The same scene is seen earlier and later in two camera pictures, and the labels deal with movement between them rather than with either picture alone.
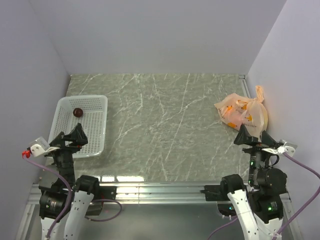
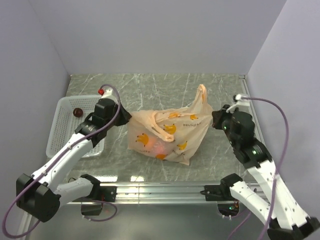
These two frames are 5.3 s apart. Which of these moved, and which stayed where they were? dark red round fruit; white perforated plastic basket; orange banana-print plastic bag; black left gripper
Moved: orange banana-print plastic bag; black left gripper
Stayed: white perforated plastic basket; dark red round fruit
